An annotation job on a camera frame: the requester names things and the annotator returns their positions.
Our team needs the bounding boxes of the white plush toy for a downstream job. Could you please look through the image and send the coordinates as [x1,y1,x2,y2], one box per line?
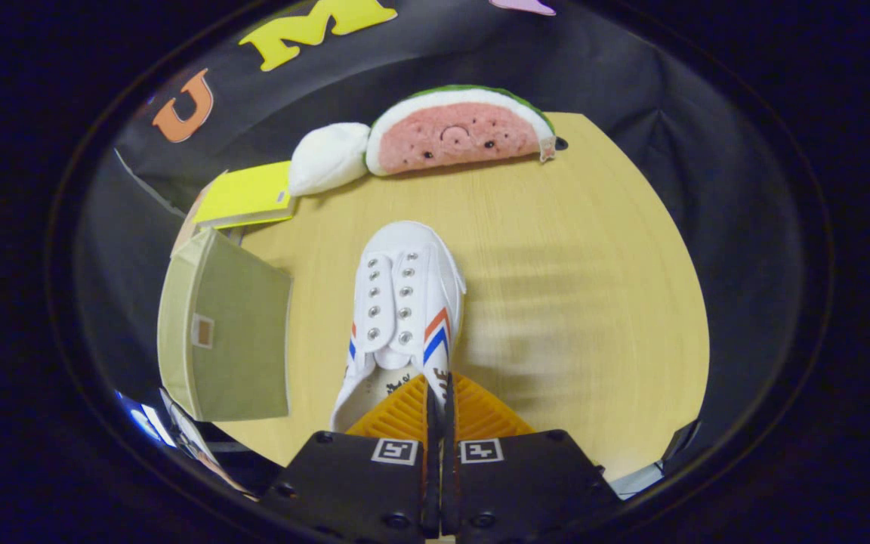
[288,122,372,199]

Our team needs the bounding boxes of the white papers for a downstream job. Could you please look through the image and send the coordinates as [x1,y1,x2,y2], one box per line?
[159,389,256,501]

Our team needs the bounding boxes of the watermelon slice plush toy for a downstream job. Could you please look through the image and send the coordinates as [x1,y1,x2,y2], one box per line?
[366,85,558,178]

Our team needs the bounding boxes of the beige fabric storage box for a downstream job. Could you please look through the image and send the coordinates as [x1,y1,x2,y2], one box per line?
[157,227,294,422]

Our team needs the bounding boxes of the beige book with orange label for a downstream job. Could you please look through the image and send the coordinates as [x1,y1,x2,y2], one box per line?
[171,172,229,256]

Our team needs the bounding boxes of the white striped canvas shoe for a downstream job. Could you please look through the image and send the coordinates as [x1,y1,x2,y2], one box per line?
[329,221,467,433]

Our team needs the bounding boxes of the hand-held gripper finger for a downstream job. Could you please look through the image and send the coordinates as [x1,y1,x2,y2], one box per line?
[441,372,625,541]
[261,372,440,541]

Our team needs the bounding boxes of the yellow book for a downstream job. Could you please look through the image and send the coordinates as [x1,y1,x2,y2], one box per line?
[193,160,296,230]

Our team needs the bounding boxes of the blue lit screen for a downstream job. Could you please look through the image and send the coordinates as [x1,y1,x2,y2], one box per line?
[118,391,171,448]

